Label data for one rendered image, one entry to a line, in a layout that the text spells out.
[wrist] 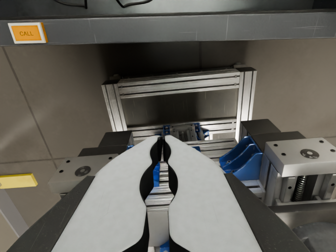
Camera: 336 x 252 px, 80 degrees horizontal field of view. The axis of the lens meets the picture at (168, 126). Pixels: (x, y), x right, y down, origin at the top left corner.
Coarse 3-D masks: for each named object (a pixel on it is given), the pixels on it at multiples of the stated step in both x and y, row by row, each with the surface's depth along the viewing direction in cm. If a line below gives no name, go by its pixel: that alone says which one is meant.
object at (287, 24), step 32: (0, 32) 33; (64, 32) 33; (96, 32) 33; (128, 32) 33; (160, 32) 33; (192, 32) 33; (224, 32) 33; (256, 32) 34; (288, 32) 34; (320, 32) 34
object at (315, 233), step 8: (304, 224) 42; (312, 224) 42; (320, 224) 42; (328, 224) 42; (296, 232) 42; (304, 232) 41; (312, 232) 41; (320, 232) 40; (328, 232) 40; (304, 240) 41; (312, 240) 40; (320, 240) 40; (328, 240) 39; (312, 248) 39; (320, 248) 39; (328, 248) 38
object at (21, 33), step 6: (42, 24) 33; (12, 30) 32; (18, 30) 32; (24, 30) 32; (30, 30) 32; (36, 30) 32; (18, 36) 33; (24, 36) 33; (30, 36) 33; (36, 36) 33
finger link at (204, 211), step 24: (168, 144) 11; (168, 168) 10; (192, 168) 9; (216, 168) 9; (192, 192) 8; (216, 192) 8; (168, 216) 7; (192, 216) 7; (216, 216) 7; (240, 216) 7; (192, 240) 6; (216, 240) 6; (240, 240) 6
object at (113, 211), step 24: (144, 144) 11; (120, 168) 9; (144, 168) 9; (96, 192) 8; (120, 192) 8; (144, 192) 9; (72, 216) 7; (96, 216) 7; (120, 216) 7; (144, 216) 7; (72, 240) 6; (96, 240) 6; (120, 240) 6; (144, 240) 7
